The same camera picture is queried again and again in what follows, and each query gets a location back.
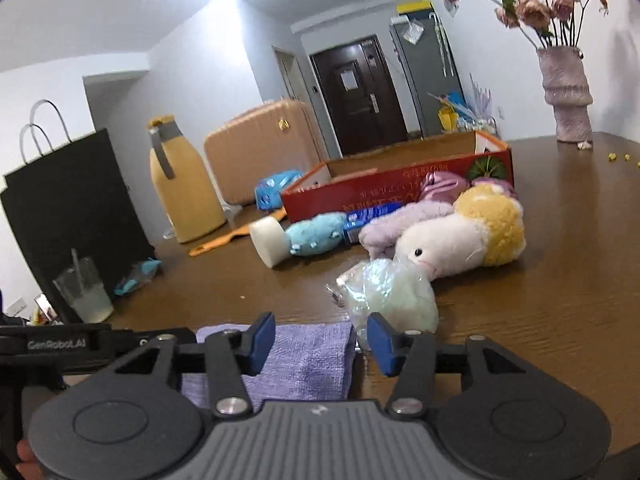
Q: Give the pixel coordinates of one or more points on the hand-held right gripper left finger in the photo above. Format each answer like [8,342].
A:
[260,342]

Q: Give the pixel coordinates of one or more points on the dried pink roses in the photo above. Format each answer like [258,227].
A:
[535,7]

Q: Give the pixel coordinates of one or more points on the blue tissue packet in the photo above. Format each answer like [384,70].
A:
[275,190]

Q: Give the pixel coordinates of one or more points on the pink ceramic vase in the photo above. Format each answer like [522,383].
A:
[567,95]

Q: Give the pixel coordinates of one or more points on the red cardboard box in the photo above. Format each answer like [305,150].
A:
[380,187]

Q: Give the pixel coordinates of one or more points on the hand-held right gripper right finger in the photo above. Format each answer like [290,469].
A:
[382,345]

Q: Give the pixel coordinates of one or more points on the plastic-wrapped pale green plush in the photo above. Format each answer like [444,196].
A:
[400,295]

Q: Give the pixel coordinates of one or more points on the yellow shopping bag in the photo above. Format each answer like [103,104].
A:
[448,117]

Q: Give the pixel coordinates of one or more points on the small blue carton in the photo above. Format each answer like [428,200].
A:
[362,220]

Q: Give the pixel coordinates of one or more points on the orange plastic comb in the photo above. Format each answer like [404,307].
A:
[225,240]

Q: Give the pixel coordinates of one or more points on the beige ribbed suitcase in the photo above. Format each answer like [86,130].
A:
[255,155]

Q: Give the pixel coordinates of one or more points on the light purple plush toy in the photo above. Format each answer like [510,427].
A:
[395,225]

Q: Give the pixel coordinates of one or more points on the blue crumpled wrapper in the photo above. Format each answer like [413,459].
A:
[137,277]

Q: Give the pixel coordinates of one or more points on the dark entrance door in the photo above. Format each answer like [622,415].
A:
[360,95]

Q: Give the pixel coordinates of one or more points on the yellow thermos jug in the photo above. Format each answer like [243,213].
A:
[187,190]

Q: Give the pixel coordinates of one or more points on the grey refrigerator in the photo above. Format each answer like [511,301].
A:
[425,75]

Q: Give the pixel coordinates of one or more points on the fallen flower petal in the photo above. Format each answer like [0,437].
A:
[583,145]

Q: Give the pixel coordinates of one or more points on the purple knitted cloth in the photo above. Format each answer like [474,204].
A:
[305,360]

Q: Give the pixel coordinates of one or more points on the blue plush with white base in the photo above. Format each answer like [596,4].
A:
[312,235]

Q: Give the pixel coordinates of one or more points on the pink plush toy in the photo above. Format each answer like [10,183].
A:
[442,187]

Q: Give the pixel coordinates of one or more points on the black paper bag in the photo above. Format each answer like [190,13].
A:
[75,215]

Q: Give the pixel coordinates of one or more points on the clear plastic cup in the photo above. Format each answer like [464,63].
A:
[87,295]

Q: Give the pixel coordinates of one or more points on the side room door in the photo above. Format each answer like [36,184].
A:
[290,72]

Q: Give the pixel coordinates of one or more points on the yellow crumbs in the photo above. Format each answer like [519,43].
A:
[612,156]

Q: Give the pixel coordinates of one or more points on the white and yellow plush toy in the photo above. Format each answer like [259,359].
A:
[450,240]

